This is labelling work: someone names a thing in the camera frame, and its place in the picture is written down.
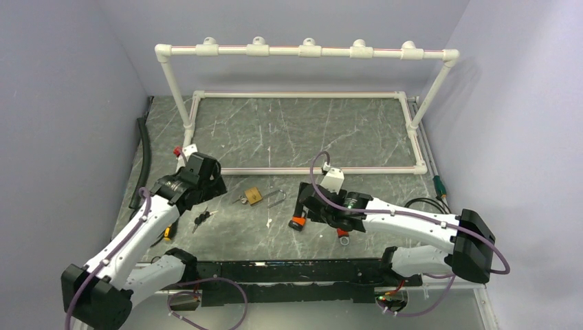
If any small orange black padlock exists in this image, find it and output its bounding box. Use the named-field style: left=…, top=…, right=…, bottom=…
left=288, top=216, right=306, bottom=232

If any black key bunch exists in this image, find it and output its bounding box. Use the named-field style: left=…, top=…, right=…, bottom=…
left=192, top=207, right=218, bottom=234

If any brass padlock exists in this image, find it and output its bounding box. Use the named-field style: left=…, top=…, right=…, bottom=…
left=239, top=187, right=287, bottom=208

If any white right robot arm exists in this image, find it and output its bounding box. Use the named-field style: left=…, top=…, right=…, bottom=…
left=297, top=182, right=496, bottom=285

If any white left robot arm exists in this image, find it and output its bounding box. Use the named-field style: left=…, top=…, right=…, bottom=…
left=60, top=152, right=227, bottom=329

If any orange black screwdriver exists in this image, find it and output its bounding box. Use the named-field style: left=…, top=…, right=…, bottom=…
left=163, top=225, right=175, bottom=241

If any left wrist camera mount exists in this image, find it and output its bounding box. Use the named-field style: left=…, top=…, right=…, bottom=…
left=173, top=144, right=198, bottom=168

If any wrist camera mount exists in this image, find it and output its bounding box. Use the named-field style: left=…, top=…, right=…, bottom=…
left=173, top=144, right=198, bottom=168
left=320, top=162, right=344, bottom=193

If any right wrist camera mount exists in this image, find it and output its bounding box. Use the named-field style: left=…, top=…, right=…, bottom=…
left=320, top=162, right=344, bottom=193

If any red handled adjustable wrench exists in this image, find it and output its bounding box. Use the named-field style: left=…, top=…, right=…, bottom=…
left=336, top=228, right=350, bottom=246

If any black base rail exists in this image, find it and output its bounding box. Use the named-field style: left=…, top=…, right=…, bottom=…
left=180, top=258, right=422, bottom=307

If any black corrugated hose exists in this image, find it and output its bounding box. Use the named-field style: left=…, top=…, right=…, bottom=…
left=129, top=96, right=155, bottom=210

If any purple cable loop left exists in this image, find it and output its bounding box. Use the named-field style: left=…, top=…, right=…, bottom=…
left=166, top=278, right=250, bottom=330

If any black coiled cable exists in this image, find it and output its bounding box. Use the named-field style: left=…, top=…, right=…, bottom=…
left=403, top=197, right=454, bottom=224

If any green handled screwdriver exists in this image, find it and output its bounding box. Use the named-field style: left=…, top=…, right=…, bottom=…
left=432, top=175, right=447, bottom=201

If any white PVC pipe frame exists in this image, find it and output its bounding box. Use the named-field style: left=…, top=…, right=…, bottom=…
left=154, top=36, right=461, bottom=177

